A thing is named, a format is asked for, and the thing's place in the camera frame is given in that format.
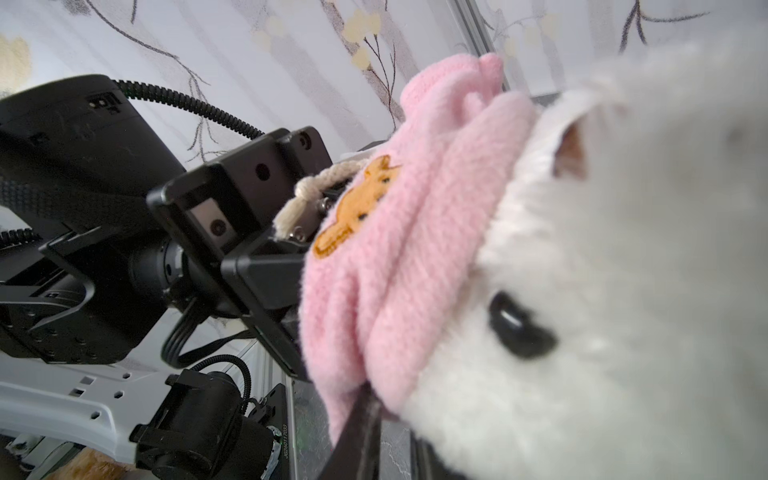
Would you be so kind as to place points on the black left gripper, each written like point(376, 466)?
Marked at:
point(221, 215)

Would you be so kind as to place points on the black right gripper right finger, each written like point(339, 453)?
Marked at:
point(425, 464)

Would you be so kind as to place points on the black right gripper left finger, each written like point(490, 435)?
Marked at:
point(357, 452)

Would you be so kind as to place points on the white plush teddy bear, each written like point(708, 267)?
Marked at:
point(614, 325)

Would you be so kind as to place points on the pink fleece teddy hoodie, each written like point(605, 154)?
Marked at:
point(389, 261)

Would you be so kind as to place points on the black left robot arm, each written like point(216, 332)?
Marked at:
point(145, 307)

